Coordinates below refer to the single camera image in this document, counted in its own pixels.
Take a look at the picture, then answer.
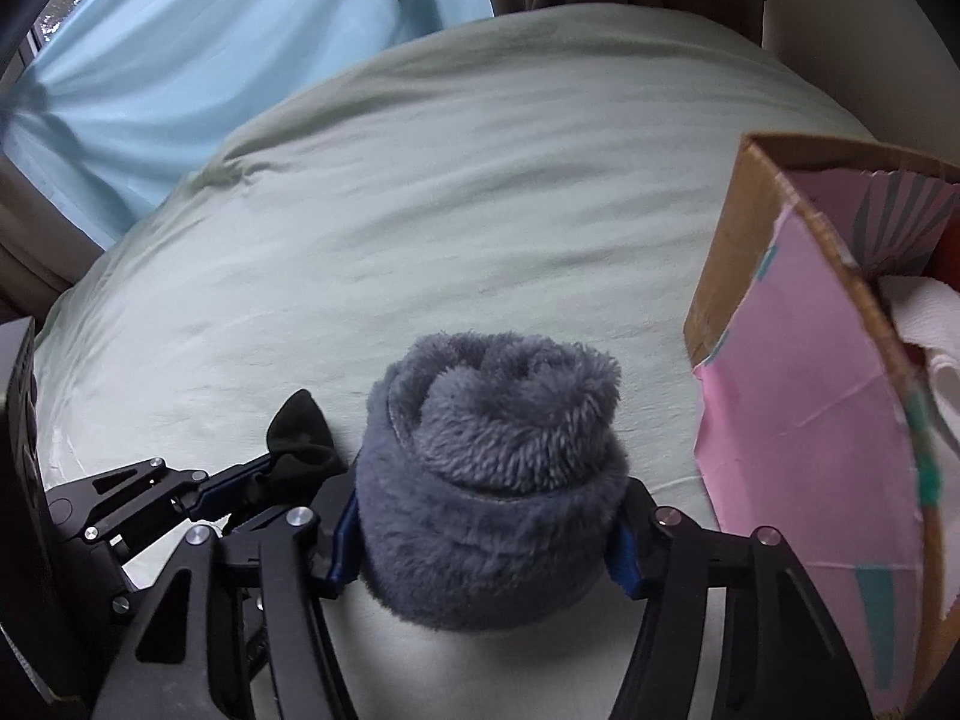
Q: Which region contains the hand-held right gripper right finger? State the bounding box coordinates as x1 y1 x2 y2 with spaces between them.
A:
604 476 875 720

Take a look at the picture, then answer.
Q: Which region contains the black cloth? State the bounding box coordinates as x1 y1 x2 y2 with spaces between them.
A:
262 388 350 500

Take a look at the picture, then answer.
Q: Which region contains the grey fluffy sock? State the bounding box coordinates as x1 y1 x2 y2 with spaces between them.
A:
352 330 631 632

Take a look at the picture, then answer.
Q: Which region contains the pale green bed sheet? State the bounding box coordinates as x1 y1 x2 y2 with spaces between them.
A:
30 4 878 720

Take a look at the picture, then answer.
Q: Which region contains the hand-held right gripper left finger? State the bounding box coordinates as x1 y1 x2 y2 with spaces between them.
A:
90 476 361 720

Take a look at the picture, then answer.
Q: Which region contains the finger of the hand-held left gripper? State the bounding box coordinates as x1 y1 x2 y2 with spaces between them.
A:
71 532 188 620
45 454 275 541

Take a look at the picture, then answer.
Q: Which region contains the light blue hanging cloth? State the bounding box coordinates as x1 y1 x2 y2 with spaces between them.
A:
0 0 496 248

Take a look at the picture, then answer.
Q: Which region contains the patterned cardboard box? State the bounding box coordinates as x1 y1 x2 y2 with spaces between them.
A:
684 131 960 720

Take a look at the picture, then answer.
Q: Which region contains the white tissue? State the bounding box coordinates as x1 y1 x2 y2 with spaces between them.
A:
877 274 960 458

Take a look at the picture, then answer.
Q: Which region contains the window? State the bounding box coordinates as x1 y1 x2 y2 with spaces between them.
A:
30 0 121 61

